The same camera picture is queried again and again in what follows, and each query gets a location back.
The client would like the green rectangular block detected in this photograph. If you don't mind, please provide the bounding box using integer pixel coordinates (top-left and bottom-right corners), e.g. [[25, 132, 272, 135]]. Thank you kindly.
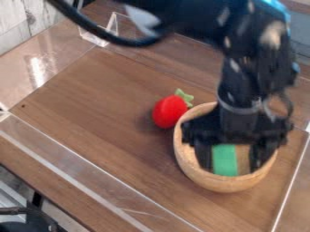
[[212, 144, 239, 177]]

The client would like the brown wooden bowl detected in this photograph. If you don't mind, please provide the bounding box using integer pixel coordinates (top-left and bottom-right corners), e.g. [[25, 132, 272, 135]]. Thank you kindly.
[[173, 101, 277, 193]]

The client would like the black cable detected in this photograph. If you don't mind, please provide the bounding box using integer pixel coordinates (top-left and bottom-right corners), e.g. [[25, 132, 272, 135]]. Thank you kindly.
[[0, 207, 45, 232]]

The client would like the black clamp with screw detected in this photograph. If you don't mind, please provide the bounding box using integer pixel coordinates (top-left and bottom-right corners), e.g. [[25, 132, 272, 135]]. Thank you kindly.
[[25, 202, 57, 232]]

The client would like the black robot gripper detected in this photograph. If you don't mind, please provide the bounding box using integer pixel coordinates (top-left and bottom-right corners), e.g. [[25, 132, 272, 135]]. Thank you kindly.
[[179, 103, 295, 175]]

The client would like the red toy strawberry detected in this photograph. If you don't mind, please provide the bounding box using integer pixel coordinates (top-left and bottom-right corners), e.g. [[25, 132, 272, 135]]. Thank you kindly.
[[151, 89, 193, 129]]

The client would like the clear acrylic front barrier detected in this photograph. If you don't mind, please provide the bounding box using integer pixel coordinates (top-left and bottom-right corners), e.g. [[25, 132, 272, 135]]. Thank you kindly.
[[0, 111, 200, 232]]

